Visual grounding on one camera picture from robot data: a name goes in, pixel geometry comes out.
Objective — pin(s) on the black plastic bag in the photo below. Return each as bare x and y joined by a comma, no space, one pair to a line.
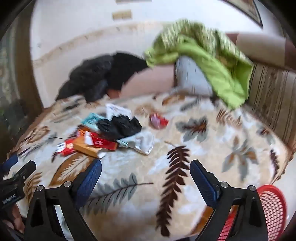
119,127

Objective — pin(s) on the grey quilted pillow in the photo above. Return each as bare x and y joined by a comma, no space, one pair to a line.
191,79

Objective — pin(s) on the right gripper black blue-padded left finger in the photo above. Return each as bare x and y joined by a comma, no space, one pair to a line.
42,220

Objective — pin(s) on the white plastic bag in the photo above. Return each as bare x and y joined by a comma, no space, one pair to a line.
142,142

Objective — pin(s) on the orange cardboard box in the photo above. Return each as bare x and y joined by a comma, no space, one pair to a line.
80,146

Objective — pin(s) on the red mesh plastic basket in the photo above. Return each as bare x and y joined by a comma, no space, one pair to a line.
270,213

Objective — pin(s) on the small beige wall plate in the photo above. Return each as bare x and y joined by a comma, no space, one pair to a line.
122,15

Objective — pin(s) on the teal snack packet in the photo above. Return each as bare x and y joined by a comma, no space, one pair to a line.
91,121

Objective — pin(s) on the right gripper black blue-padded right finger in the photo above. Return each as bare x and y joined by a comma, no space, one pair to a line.
216,198

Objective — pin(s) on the red snack wrapper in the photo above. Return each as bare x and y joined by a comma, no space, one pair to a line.
157,121

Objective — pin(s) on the striped beige sofa cushion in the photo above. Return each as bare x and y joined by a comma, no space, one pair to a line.
272,100

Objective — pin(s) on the red white snack packet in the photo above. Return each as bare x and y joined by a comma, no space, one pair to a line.
66,148

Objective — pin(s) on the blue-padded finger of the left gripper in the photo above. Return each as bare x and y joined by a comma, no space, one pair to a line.
7,165

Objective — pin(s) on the black sweater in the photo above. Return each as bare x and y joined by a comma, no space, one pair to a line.
124,66

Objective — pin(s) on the wooden glass cabinet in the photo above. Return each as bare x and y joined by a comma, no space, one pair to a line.
20,101

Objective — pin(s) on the green quilted blanket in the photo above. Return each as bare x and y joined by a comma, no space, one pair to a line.
227,69

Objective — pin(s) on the black puffer jacket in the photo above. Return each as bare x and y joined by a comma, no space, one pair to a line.
89,79

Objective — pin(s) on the leaf-patterned plush blanket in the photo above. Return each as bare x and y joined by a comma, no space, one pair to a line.
153,197

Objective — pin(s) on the framed wall painting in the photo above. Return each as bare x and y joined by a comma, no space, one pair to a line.
249,8

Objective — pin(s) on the brown sofa bed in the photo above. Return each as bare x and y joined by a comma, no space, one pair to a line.
272,50

